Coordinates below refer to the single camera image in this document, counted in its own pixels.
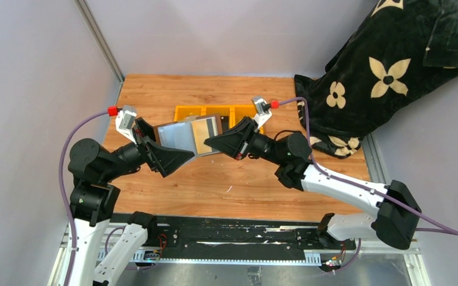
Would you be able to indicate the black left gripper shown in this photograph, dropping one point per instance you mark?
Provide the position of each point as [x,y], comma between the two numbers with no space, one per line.
[145,146]

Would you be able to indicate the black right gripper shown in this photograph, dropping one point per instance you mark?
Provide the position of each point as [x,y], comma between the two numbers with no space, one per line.
[246,139]

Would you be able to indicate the brown leather card holder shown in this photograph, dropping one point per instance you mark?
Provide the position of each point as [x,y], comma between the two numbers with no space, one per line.
[179,134]

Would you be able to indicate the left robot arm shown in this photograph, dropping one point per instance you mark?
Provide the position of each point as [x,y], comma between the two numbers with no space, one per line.
[92,202]

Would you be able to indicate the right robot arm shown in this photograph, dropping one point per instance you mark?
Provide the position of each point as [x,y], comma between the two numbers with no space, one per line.
[388,212]

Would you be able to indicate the yellow compartment tray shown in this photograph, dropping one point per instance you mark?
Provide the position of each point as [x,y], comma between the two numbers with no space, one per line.
[230,114]

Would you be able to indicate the black floral blanket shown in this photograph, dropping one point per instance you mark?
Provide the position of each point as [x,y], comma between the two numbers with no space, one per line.
[402,51]

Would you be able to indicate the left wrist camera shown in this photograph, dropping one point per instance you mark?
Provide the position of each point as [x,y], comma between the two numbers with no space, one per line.
[124,122]

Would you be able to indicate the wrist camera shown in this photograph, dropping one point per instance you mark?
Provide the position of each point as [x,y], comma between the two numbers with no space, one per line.
[124,122]
[263,111]

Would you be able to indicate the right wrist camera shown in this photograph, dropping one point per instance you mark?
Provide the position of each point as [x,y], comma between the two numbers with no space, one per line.
[263,111]

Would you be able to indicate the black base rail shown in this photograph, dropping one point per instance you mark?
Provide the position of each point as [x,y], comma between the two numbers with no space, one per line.
[204,240]

